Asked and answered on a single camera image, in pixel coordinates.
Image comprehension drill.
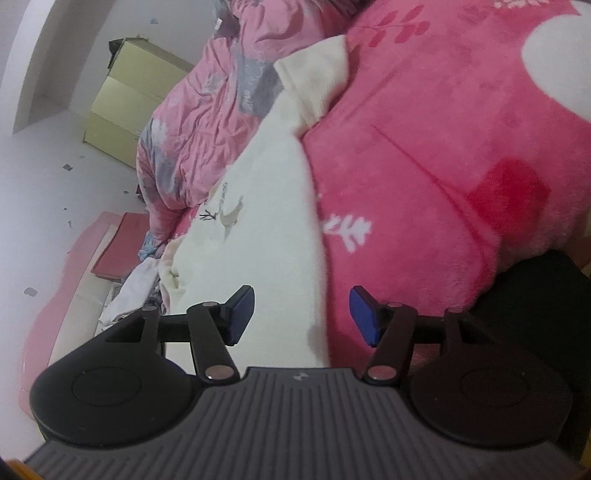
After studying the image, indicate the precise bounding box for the cream fleece sweater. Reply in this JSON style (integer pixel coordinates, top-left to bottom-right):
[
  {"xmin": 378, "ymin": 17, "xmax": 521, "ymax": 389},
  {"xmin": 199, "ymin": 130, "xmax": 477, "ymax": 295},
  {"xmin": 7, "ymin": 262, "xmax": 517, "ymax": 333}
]
[{"xmin": 159, "ymin": 36, "xmax": 349, "ymax": 368}]

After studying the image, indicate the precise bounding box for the pile of white clothes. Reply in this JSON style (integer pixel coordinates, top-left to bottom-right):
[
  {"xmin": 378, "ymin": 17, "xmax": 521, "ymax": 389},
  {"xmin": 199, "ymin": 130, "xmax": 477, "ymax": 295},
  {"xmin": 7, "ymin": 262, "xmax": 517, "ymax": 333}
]
[{"xmin": 98, "ymin": 257, "xmax": 159, "ymax": 326}]

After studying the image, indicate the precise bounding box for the dark red cushion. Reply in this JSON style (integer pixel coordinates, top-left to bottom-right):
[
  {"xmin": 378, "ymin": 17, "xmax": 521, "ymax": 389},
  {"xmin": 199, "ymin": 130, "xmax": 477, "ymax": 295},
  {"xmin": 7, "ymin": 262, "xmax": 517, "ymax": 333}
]
[{"xmin": 91, "ymin": 213, "xmax": 149, "ymax": 281}]

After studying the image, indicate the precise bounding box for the pink white bed headboard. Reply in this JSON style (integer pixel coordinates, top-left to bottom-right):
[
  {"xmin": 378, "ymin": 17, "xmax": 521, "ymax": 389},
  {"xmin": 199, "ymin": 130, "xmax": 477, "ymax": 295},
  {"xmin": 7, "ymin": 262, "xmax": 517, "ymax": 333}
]
[{"xmin": 18, "ymin": 212, "xmax": 122, "ymax": 418}]

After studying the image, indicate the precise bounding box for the pink grey floral duvet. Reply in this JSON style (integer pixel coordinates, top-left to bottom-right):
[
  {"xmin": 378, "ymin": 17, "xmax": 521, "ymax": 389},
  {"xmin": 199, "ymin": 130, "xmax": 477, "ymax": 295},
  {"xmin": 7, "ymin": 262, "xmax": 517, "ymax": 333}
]
[{"xmin": 136, "ymin": 1, "xmax": 367, "ymax": 257}]

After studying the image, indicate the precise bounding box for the pink floral bed blanket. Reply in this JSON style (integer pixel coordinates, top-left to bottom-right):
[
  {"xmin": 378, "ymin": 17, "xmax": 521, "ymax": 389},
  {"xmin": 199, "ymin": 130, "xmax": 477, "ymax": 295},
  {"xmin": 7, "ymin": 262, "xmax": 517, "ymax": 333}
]
[{"xmin": 301, "ymin": 1, "xmax": 590, "ymax": 369}]

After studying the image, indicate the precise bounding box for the yellow-green wardrobe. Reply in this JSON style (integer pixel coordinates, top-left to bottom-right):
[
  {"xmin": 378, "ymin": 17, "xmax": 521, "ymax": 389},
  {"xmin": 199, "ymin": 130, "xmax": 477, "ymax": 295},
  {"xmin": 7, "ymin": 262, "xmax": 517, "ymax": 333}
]
[{"xmin": 83, "ymin": 37, "xmax": 193, "ymax": 168}]

